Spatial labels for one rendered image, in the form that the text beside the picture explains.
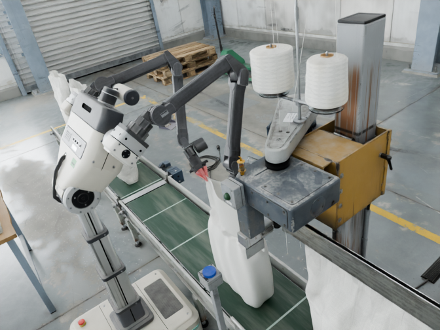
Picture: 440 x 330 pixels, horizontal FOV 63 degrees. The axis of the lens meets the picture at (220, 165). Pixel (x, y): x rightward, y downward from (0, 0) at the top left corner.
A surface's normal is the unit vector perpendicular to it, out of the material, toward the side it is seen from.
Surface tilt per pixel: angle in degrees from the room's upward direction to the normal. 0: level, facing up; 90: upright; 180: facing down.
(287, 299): 0
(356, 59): 90
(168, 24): 91
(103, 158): 90
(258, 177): 0
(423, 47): 90
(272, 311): 0
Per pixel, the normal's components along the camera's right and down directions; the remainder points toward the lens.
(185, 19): 0.58, 0.36
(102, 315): -0.14, -0.84
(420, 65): -0.79, 0.41
